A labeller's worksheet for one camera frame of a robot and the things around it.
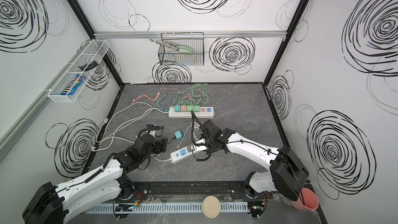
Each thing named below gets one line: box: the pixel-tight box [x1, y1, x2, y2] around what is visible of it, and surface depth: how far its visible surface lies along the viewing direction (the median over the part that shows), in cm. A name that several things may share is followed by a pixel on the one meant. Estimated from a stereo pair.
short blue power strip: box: [169, 144, 196, 164], surface depth 84 cm
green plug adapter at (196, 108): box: [192, 104, 201, 112], surface depth 101 cm
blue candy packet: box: [61, 74, 87, 96], surface depth 72 cm
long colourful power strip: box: [167, 106, 216, 119], surface depth 101 cm
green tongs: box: [149, 38, 193, 53], surface depth 93 cm
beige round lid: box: [202, 195, 221, 219], surface depth 66 cm
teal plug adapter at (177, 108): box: [174, 104, 181, 112], surface depth 101 cm
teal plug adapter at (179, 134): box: [174, 130, 184, 140], surface depth 93 cm
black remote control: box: [78, 60, 99, 72], surface depth 82 cm
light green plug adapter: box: [187, 104, 194, 112], surface depth 101 cm
